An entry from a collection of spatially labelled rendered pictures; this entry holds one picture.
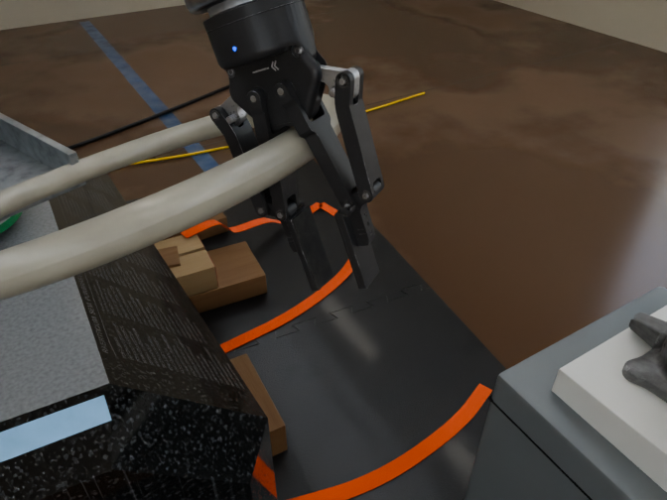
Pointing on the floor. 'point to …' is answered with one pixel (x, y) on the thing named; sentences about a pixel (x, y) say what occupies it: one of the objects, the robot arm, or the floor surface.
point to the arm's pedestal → (556, 429)
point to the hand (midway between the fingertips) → (333, 248)
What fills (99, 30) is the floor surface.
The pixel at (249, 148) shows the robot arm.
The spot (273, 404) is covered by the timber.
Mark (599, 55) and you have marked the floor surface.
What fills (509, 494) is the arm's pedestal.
